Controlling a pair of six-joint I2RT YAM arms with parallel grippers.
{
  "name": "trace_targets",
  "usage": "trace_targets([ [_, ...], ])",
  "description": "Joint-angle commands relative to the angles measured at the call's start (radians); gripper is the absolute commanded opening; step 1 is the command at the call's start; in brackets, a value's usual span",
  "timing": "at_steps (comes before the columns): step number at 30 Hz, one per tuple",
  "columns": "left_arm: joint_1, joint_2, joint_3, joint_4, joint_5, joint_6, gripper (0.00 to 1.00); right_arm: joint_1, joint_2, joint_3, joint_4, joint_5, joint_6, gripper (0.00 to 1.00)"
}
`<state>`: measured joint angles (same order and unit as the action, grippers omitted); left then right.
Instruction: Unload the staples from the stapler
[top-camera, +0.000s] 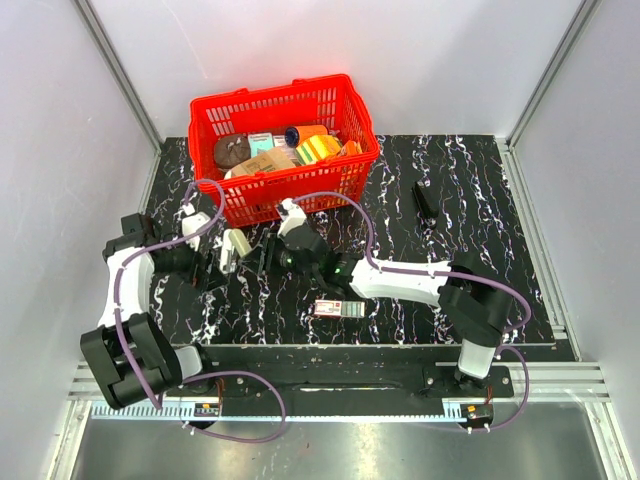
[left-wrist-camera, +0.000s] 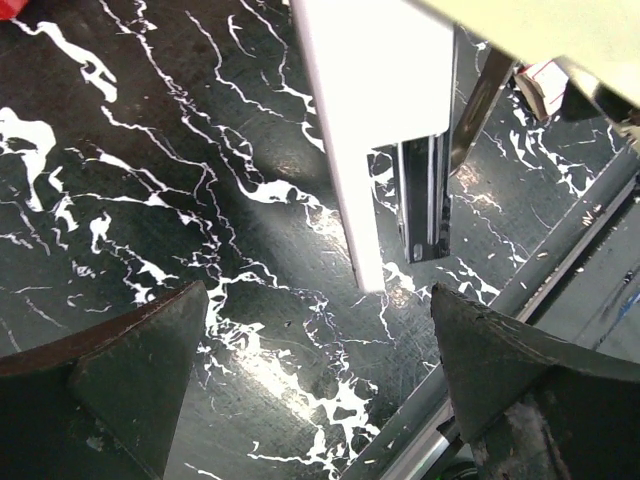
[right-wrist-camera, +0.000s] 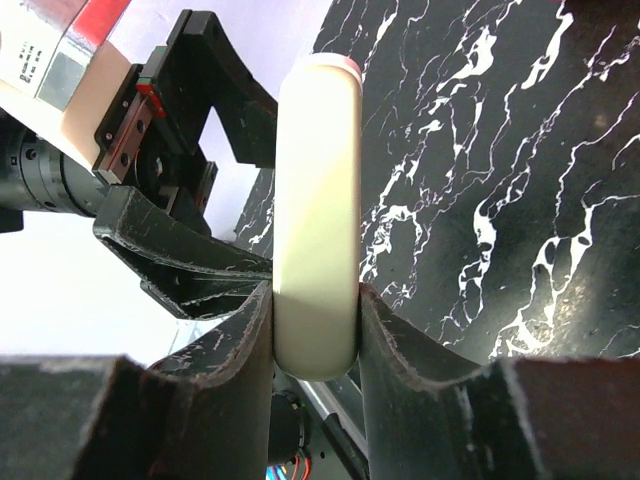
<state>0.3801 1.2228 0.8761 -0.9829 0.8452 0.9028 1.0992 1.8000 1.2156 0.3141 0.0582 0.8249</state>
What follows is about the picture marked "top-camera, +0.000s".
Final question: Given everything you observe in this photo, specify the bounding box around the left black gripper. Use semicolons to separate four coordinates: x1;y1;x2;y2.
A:
154;229;228;292

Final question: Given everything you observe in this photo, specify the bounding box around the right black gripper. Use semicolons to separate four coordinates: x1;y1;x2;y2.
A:
240;228;321;282

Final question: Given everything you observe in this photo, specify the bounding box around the beige and white stapler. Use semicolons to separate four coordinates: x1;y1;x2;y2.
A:
219;229;253;275

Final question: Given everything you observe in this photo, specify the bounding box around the black stapler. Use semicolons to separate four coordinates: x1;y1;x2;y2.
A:
411;181;440;227

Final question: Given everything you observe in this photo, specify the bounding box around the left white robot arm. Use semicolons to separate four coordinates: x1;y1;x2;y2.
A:
80;203;225;410

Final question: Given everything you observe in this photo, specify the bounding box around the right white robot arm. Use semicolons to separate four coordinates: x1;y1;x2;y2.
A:
240;199;513;396

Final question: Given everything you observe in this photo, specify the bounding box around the red white staple box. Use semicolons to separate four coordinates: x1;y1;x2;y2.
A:
314;300;366;318

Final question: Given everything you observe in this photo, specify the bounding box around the brown cardboard box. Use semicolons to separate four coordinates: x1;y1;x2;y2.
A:
230;147;296;178

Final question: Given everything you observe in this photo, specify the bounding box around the brown round bun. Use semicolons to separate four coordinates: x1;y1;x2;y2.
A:
213;134;251;170

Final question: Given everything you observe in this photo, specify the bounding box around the teal white small box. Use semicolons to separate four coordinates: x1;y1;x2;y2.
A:
247;132;274;157

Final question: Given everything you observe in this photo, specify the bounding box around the yellow green sponge pack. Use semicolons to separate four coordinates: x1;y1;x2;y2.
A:
296;134;342;165

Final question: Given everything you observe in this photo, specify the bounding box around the orange tube blue cap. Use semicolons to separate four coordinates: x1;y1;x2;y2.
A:
284;124;328;147

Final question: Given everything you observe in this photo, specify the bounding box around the red plastic shopping basket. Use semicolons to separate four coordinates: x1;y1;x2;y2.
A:
188;74;380;227

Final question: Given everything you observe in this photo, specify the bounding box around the orange snack packet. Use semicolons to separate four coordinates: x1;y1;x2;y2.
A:
329;140;363;159

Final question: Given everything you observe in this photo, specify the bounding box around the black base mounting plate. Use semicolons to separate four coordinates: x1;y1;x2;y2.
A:
159;343;516;419

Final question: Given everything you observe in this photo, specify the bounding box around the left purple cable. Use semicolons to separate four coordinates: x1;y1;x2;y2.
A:
112;178;288;444

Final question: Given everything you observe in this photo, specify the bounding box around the purple cable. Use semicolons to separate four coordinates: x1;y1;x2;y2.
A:
112;178;288;444
287;191;532;434

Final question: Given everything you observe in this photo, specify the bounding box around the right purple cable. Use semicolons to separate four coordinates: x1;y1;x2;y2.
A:
287;191;532;434

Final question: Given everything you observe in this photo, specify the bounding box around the aluminium frame rail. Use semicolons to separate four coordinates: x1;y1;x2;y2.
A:
68;362;609;423

